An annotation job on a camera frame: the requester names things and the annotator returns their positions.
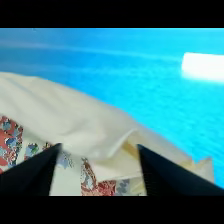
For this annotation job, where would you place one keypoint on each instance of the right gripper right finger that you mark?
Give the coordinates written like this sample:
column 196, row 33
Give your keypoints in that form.
column 170, row 180

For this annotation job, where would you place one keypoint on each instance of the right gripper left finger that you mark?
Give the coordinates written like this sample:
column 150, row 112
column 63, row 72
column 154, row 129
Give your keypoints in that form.
column 31, row 178

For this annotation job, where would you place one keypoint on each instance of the cream printed garment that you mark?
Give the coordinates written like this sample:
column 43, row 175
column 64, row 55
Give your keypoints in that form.
column 66, row 123

